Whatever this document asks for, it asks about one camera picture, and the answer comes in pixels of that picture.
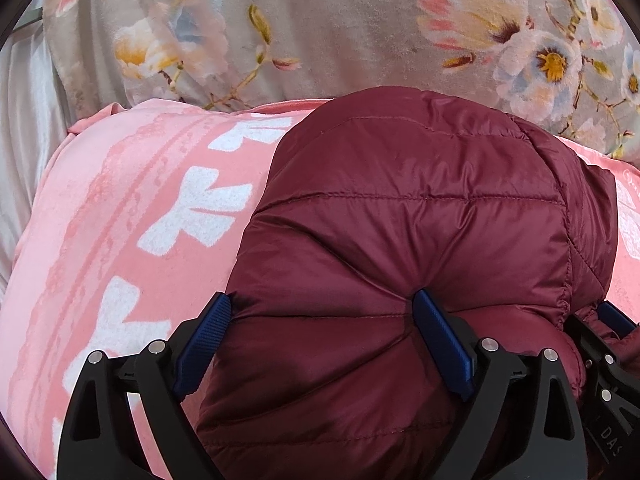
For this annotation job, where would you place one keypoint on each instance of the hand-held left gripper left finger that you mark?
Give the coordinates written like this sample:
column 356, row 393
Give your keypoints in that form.
column 200, row 352

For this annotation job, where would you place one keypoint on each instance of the white satin sheet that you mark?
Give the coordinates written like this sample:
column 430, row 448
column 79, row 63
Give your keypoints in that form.
column 25, row 135

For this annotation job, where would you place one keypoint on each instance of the maroon puffer jacket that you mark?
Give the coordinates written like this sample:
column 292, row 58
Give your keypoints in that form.
column 400, row 210

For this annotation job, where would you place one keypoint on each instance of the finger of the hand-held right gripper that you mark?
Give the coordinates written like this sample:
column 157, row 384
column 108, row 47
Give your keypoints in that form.
column 617, row 316
column 584, row 334

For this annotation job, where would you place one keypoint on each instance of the pink patterned blanket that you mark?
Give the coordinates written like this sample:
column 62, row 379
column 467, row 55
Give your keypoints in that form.
column 100, row 210

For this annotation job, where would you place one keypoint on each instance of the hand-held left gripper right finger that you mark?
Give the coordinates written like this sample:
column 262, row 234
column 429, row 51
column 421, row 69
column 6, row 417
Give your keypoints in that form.
column 445, row 342

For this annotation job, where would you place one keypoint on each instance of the grey floral blanket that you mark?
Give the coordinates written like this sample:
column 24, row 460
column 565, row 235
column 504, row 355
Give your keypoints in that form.
column 325, row 25

